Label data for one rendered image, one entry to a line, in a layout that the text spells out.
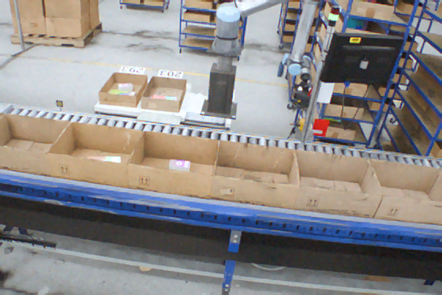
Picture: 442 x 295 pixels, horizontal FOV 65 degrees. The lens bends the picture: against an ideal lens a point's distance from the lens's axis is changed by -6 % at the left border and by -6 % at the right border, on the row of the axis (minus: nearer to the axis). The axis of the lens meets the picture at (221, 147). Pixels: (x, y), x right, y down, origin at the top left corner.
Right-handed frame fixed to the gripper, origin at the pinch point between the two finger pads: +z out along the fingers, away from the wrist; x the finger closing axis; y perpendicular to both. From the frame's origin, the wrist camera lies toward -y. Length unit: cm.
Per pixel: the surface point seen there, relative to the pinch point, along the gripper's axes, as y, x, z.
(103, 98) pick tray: -4, 145, 17
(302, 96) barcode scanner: -22.5, 5.1, 15.2
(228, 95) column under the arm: -3, 54, 6
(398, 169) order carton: -44, -44, 70
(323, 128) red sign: -1.2, -12.4, 25.4
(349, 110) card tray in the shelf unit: 25.7, -38.9, -8.9
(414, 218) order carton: -51, -47, 99
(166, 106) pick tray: 1, 98, 16
